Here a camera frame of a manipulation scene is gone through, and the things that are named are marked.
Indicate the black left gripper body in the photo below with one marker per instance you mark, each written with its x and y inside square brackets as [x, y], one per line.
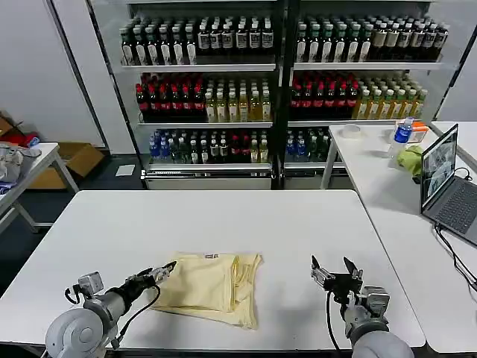
[138, 289]

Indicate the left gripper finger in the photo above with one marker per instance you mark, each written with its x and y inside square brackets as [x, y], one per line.
[143, 273]
[164, 271]

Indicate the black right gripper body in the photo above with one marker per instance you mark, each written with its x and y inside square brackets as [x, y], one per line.
[343, 283]

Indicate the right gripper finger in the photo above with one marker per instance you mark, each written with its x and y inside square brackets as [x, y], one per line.
[354, 269]
[319, 274]

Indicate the cream yellow shirt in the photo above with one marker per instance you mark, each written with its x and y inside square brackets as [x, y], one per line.
[208, 291]

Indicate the large white work table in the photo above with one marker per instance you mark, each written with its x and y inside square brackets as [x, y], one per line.
[186, 223]

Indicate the white table with laptop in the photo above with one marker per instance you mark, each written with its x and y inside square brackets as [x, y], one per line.
[402, 231]

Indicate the white paper sheet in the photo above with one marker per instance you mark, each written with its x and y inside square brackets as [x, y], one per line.
[124, 171]

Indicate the green crumpled cloth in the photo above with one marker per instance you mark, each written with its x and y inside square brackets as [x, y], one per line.
[410, 158]

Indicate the grey open laptop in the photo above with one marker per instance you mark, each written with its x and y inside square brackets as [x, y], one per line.
[447, 186]

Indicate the brown cardboard box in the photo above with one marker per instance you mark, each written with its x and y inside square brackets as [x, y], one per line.
[80, 158]

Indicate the white tape roll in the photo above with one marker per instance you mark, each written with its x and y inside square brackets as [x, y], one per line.
[351, 131]

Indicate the clear blue-label water bottle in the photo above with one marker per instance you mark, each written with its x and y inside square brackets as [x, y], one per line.
[399, 136]

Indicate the orange and white box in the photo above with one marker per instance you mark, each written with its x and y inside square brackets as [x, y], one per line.
[421, 132]

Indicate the small white side table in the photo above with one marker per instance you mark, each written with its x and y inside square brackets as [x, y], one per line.
[41, 156]

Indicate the blue and white bag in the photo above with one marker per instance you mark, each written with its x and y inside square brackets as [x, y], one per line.
[5, 187]

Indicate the pale crumpled plastic bag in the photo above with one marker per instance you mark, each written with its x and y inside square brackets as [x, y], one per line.
[10, 164]

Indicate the red cloth bundle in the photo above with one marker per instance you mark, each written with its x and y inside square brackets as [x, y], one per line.
[27, 139]

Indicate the shelf unit with bottles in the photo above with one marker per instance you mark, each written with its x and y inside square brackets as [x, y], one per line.
[205, 93]
[365, 74]

